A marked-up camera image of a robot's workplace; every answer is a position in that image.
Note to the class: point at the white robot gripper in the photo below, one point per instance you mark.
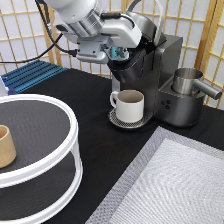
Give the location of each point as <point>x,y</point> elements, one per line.
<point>95,36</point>

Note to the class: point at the white coffee pod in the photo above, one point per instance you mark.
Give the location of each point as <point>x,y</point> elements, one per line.
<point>115,53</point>

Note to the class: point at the grey coffee machine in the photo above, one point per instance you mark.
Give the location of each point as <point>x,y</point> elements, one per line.
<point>151,70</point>

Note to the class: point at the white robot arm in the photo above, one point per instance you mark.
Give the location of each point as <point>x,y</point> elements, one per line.
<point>71,11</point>

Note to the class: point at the white ceramic mug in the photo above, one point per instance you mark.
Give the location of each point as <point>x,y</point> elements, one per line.
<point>128,105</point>

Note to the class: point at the steel milk frother jug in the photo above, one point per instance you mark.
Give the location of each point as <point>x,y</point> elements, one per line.
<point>188,81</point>

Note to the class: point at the wooden shoji screen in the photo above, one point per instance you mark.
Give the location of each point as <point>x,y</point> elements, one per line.
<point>199,22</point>

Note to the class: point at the blue ribbed tray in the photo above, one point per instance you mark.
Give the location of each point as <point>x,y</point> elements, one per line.
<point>29,75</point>

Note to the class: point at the grey woven placemat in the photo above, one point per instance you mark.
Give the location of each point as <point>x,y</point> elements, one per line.
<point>172,180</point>

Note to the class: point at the white two-tier round shelf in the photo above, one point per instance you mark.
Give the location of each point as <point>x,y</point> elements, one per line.
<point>47,170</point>

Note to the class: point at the tan wooden cup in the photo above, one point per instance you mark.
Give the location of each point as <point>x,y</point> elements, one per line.
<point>7,148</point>

